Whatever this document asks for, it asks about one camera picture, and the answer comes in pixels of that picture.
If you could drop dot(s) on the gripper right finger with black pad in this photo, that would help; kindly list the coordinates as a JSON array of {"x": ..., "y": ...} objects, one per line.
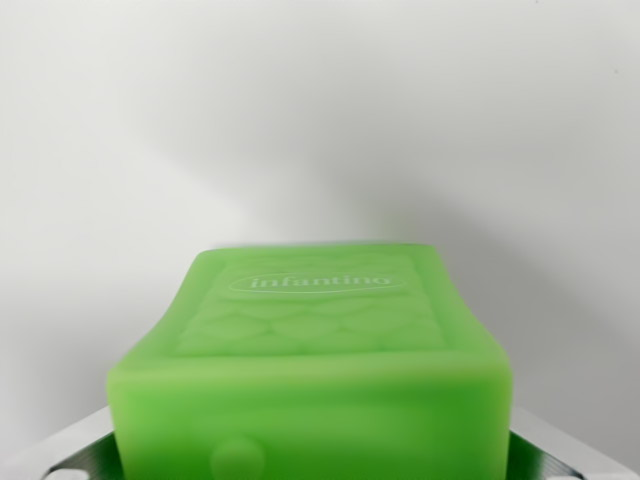
[{"x": 560, "y": 450}]

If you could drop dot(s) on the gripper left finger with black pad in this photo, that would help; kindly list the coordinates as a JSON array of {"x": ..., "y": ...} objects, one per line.
[{"x": 75, "y": 445}]

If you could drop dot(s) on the green soft toy cube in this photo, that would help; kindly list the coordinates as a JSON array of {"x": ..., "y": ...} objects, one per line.
[{"x": 310, "y": 370}]

